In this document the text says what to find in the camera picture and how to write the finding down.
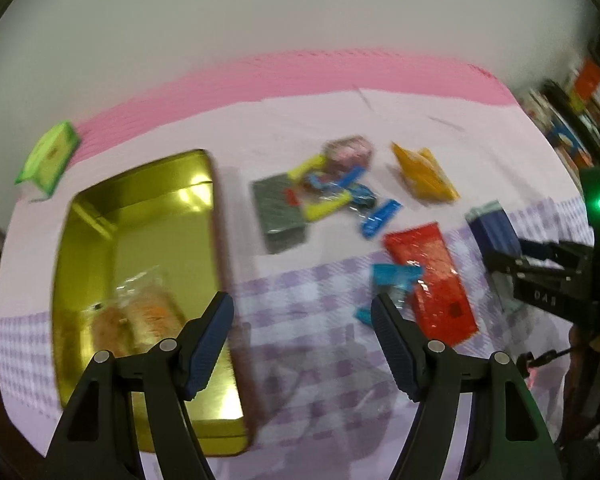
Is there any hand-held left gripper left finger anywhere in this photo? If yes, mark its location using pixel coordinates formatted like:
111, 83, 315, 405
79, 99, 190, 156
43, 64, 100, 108
45, 291, 236, 480

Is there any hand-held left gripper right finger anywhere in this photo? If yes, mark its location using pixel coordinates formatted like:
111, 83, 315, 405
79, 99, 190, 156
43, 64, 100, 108
371, 294, 563, 480

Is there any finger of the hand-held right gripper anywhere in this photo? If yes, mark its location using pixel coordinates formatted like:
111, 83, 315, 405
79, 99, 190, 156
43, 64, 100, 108
519, 239, 597, 268
482, 251, 537, 284

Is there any navy blue snack packet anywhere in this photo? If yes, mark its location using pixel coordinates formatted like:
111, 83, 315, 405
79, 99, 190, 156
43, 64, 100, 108
465, 201, 523, 313

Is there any cyan snack packet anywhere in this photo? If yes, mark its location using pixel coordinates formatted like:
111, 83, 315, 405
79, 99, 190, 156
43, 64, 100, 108
355, 263, 423, 326

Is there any red snack packet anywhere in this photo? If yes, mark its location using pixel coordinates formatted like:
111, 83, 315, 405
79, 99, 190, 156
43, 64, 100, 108
382, 222, 480, 346

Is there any blue candy bar packet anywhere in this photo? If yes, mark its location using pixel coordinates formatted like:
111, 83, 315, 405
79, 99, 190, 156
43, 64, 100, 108
360, 200, 403, 239

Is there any gold metal tin box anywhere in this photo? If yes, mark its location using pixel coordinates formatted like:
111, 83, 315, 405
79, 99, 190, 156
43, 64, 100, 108
50, 149, 253, 457

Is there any orange snack packet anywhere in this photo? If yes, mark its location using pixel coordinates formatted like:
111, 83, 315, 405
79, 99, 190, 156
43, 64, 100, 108
390, 141, 460, 204

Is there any grey snack packet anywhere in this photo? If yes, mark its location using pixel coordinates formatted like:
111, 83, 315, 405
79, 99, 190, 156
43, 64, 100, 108
251, 172, 312, 255

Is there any clear cookie packet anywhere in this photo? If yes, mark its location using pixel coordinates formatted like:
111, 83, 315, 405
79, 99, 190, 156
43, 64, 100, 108
82, 265, 191, 356

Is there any cluttered shelf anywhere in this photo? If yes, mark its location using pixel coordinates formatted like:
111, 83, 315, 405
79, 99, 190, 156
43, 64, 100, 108
520, 57, 600, 181

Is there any small blue wrapped candy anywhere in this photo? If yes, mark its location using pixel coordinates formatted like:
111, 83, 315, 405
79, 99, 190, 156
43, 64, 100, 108
347, 182, 379, 211

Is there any clear packet with yellow ends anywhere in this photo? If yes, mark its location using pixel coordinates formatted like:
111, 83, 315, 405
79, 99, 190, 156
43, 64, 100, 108
287, 156, 353, 222

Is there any orange box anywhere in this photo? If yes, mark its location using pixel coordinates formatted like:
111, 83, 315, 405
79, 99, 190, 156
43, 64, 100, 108
574, 59, 600, 106

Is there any pink round snack packet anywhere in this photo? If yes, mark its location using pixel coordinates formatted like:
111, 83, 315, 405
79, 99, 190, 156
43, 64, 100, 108
322, 135, 373, 168

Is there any pink and lilac checked tablecloth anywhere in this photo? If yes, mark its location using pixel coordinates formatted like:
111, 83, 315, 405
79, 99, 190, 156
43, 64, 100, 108
0, 47, 596, 480

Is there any green tissue pack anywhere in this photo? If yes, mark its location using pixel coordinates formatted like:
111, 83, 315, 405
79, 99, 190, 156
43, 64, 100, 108
14, 121, 82, 196

